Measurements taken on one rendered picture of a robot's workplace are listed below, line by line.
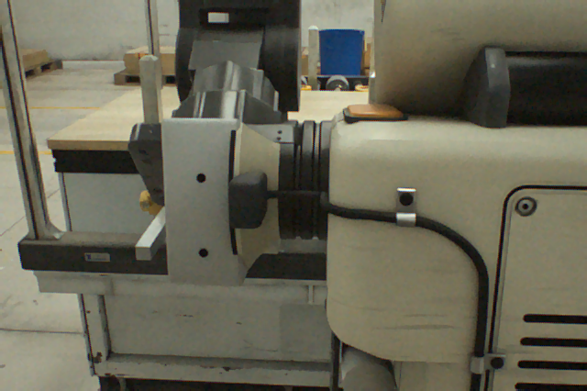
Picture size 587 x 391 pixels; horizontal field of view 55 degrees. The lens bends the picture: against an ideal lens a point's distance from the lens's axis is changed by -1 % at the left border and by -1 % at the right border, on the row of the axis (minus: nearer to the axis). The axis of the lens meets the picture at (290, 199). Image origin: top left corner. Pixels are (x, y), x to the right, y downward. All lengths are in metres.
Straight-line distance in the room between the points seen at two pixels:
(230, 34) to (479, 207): 0.27
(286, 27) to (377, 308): 0.26
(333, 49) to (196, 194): 6.31
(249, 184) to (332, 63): 6.39
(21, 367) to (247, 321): 0.91
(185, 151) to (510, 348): 0.22
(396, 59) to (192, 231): 0.17
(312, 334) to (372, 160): 1.52
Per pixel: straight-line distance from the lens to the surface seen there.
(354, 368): 0.50
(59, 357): 2.32
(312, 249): 1.36
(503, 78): 0.31
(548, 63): 0.33
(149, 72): 1.30
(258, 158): 0.36
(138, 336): 1.91
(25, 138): 1.45
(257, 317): 1.78
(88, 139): 1.62
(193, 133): 0.36
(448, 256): 0.30
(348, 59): 6.70
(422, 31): 0.32
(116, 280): 1.54
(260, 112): 0.41
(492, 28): 0.32
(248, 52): 0.46
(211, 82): 0.43
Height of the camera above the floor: 1.31
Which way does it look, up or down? 22 degrees down
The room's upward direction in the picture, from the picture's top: straight up
